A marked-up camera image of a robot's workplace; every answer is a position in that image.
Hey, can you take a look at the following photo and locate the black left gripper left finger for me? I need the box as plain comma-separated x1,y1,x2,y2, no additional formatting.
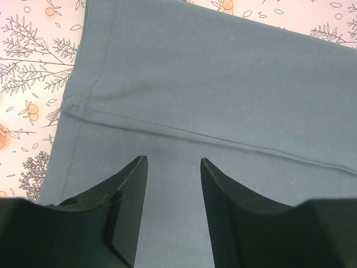
1,156,148,267

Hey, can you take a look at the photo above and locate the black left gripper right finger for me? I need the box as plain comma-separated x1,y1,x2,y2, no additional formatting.
200,158,356,267

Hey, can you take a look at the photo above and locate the blue-grey t-shirt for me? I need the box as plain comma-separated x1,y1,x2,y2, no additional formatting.
39,1,356,267

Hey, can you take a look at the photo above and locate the floral patterned table mat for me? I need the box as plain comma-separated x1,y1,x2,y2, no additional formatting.
1,1,356,203

